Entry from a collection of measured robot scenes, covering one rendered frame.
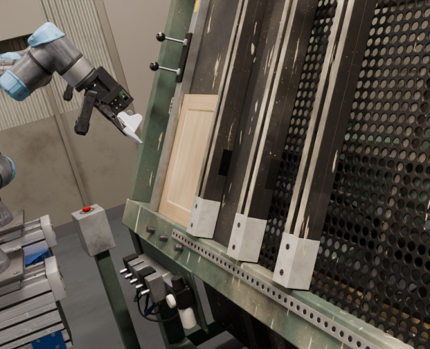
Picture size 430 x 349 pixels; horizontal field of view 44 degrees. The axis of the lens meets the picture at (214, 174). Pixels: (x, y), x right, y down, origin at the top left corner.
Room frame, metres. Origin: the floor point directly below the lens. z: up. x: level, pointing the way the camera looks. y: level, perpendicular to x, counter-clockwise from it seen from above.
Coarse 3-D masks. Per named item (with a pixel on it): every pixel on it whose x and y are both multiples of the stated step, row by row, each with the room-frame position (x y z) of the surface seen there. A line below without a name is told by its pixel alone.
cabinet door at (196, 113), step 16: (192, 96) 2.05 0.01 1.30; (208, 96) 1.93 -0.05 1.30; (192, 112) 2.01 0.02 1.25; (208, 112) 1.89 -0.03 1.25; (192, 128) 1.97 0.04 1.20; (208, 128) 1.86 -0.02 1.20; (176, 144) 2.06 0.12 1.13; (192, 144) 1.93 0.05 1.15; (176, 160) 2.02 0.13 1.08; (192, 160) 1.89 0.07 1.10; (176, 176) 1.98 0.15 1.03; (192, 176) 1.85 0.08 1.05; (176, 192) 1.94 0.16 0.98; (192, 192) 1.82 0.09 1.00; (160, 208) 2.01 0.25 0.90; (176, 208) 1.89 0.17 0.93
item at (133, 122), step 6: (120, 114) 1.30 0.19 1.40; (126, 114) 1.30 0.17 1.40; (138, 114) 1.30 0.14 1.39; (126, 120) 1.29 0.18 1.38; (132, 120) 1.29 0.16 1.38; (138, 120) 1.29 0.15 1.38; (132, 126) 1.29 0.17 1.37; (126, 132) 1.27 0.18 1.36; (132, 132) 1.27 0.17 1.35; (132, 138) 1.28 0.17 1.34; (138, 138) 1.27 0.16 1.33
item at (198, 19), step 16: (208, 0) 2.21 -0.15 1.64; (192, 16) 2.22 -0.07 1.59; (192, 32) 2.18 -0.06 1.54; (192, 48) 2.16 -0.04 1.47; (192, 64) 2.16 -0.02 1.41; (176, 96) 2.14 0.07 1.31; (176, 112) 2.10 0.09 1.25; (176, 128) 2.10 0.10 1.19; (160, 160) 2.10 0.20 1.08; (160, 176) 2.05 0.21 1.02; (160, 192) 2.04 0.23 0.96
